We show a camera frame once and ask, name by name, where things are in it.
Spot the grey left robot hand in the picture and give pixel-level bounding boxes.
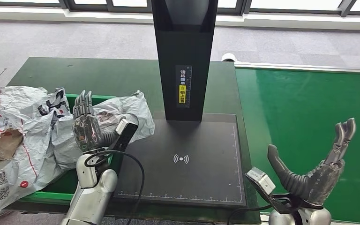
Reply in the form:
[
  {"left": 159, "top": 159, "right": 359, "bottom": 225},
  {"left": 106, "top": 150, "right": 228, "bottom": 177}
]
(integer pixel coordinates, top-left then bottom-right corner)
[{"left": 72, "top": 90, "right": 120, "bottom": 153}]

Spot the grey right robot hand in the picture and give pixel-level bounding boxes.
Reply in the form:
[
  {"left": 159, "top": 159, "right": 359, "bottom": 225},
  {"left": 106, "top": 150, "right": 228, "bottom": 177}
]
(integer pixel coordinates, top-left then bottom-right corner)
[{"left": 267, "top": 117, "right": 357, "bottom": 207}]

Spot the plain grey parcel bag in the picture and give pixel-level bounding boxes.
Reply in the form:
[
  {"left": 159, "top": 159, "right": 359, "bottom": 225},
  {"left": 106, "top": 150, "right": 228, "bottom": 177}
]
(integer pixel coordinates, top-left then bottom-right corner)
[{"left": 51, "top": 90, "right": 156, "bottom": 171}]

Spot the grey parcel bag torn hole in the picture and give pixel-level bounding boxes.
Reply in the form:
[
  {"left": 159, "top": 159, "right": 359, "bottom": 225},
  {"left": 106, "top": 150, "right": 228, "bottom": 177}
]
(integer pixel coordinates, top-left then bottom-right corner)
[{"left": 0, "top": 87, "right": 72, "bottom": 217}]

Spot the green conveyor belt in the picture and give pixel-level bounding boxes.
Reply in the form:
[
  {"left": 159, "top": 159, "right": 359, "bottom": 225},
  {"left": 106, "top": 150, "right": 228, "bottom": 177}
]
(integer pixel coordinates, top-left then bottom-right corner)
[{"left": 222, "top": 52, "right": 360, "bottom": 225}]

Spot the black inbound scanner machine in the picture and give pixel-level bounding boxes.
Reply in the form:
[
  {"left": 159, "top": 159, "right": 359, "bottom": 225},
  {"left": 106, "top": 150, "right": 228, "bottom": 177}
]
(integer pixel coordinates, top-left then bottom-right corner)
[{"left": 113, "top": 0, "right": 248, "bottom": 208}]

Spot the green plastic crate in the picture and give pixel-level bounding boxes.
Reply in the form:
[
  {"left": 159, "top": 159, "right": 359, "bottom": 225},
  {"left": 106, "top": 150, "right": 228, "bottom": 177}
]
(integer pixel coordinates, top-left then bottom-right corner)
[{"left": 20, "top": 93, "right": 121, "bottom": 204}]

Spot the black yellow label sticker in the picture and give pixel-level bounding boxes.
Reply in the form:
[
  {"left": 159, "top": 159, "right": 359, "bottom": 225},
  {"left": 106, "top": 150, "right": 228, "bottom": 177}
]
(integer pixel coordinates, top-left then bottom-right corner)
[{"left": 175, "top": 64, "right": 193, "bottom": 109}]

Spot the white window sill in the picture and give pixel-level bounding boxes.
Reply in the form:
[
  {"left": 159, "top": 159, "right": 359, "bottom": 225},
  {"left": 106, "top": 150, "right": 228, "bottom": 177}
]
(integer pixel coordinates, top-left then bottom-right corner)
[{"left": 0, "top": 6, "right": 360, "bottom": 31}]

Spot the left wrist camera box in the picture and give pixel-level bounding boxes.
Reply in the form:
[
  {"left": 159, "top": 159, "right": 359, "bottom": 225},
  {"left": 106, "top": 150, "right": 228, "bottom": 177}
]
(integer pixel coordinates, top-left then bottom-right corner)
[{"left": 108, "top": 118, "right": 139, "bottom": 153}]

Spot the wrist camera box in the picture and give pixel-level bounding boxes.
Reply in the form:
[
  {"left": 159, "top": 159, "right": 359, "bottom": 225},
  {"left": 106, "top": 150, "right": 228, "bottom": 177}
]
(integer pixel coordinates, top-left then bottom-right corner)
[
  {"left": 244, "top": 166, "right": 288, "bottom": 215},
  {"left": 108, "top": 118, "right": 139, "bottom": 153}
]

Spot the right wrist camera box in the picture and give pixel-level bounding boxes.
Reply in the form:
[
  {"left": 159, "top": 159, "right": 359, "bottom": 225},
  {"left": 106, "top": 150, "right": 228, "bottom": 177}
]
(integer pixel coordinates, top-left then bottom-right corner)
[{"left": 244, "top": 166, "right": 288, "bottom": 215}]

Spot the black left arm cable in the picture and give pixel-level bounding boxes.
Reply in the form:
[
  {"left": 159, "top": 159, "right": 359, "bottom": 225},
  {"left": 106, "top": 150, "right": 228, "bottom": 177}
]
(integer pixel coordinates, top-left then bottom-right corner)
[{"left": 83, "top": 150, "right": 146, "bottom": 225}]

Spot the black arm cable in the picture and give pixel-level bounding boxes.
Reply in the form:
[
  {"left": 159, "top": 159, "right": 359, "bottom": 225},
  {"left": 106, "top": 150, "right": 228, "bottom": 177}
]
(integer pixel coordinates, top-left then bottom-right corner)
[
  {"left": 226, "top": 192, "right": 303, "bottom": 225},
  {"left": 83, "top": 150, "right": 146, "bottom": 225}
]

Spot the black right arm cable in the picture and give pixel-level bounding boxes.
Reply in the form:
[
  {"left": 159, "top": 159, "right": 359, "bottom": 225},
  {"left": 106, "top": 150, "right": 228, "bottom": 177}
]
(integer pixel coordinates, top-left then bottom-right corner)
[{"left": 226, "top": 192, "right": 303, "bottom": 225}]

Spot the dark window frame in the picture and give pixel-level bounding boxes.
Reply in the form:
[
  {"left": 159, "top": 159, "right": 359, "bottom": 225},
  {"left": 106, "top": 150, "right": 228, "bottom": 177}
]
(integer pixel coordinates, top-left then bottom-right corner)
[{"left": 0, "top": 0, "right": 360, "bottom": 17}]

